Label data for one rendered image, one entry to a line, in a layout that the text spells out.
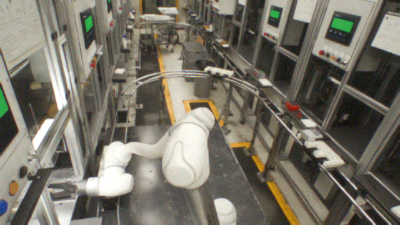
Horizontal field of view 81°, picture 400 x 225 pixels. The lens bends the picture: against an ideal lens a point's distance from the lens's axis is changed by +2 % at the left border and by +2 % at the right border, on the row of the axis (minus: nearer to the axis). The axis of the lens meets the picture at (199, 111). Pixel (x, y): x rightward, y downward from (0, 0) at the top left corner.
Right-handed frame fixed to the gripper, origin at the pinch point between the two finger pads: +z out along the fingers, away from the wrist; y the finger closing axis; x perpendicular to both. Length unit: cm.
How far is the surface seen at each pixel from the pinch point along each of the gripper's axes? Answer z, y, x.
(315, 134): -178, -7, -39
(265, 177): -177, -97, -79
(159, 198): -55, -32, -15
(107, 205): -25.3, -26.5, -9.0
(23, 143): -15, 47, 25
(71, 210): -12.8, -9.4, 5.0
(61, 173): -1.6, -9.4, -20.7
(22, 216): -18, 36, 41
